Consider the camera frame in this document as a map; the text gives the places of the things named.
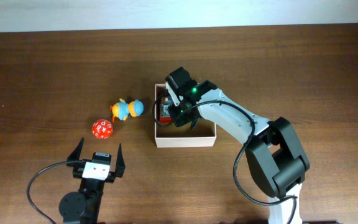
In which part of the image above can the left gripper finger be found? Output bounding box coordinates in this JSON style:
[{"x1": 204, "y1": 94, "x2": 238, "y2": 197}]
[
  {"x1": 67, "y1": 138, "x2": 85, "y2": 167},
  {"x1": 115, "y1": 144, "x2": 126, "y2": 178}
]

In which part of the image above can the red toy car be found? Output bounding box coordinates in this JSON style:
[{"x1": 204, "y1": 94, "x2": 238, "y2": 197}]
[{"x1": 158, "y1": 96, "x2": 173, "y2": 124}]

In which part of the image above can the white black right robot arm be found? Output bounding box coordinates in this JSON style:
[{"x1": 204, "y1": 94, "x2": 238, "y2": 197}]
[{"x1": 165, "y1": 67, "x2": 310, "y2": 223}]

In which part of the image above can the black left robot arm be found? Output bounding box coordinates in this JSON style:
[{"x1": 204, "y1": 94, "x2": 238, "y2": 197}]
[{"x1": 58, "y1": 138, "x2": 126, "y2": 224}]

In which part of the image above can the beige open cardboard box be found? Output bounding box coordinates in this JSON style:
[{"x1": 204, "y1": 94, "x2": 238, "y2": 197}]
[{"x1": 154, "y1": 83, "x2": 218, "y2": 149}]

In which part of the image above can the red letter polyhedral die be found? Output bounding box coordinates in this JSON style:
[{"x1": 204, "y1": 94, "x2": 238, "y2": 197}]
[{"x1": 92, "y1": 119, "x2": 113, "y2": 139}]

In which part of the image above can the orange blue duck toy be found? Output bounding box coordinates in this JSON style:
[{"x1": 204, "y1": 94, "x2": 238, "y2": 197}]
[{"x1": 110, "y1": 98, "x2": 144, "y2": 122}]

